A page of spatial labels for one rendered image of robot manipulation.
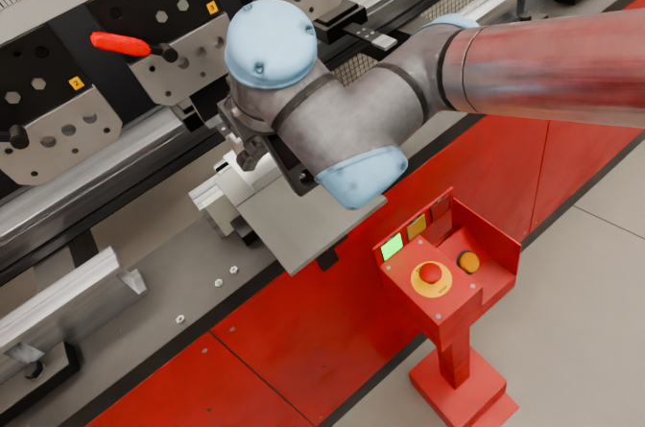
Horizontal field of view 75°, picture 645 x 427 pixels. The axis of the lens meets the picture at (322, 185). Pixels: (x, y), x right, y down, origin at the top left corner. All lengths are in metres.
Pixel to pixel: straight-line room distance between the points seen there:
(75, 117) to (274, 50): 0.35
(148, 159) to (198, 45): 0.42
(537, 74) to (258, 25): 0.21
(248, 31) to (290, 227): 0.35
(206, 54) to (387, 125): 0.35
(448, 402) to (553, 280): 0.60
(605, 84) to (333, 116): 0.19
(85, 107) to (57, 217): 0.44
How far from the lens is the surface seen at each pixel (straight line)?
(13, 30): 0.60
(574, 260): 1.78
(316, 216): 0.64
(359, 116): 0.36
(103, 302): 0.85
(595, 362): 1.63
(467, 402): 1.41
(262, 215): 0.67
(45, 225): 1.03
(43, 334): 0.87
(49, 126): 0.64
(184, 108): 0.93
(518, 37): 0.36
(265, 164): 0.75
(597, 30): 0.33
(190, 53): 0.64
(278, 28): 0.36
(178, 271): 0.86
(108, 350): 0.86
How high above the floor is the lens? 1.49
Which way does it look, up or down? 46 degrees down
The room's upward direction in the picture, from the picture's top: 21 degrees counter-clockwise
